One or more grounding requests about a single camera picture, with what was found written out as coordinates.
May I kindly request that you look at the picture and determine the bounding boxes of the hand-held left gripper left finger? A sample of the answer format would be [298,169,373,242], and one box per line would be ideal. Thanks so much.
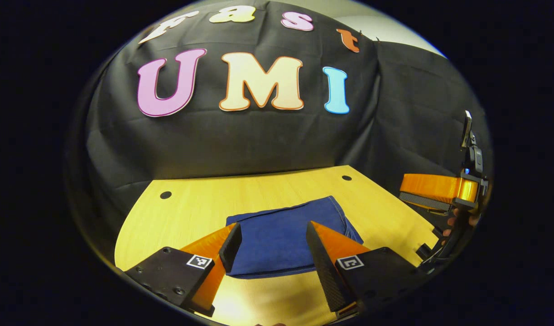
[124,222,242,317]

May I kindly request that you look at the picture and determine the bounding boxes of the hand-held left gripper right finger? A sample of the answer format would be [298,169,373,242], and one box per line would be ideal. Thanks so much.
[305,221,422,320]

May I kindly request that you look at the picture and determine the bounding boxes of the blue jeans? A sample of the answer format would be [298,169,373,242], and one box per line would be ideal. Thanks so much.
[226,196,364,279]

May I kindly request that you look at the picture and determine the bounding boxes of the black backdrop cloth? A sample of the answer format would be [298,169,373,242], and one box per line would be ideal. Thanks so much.
[66,0,492,268]

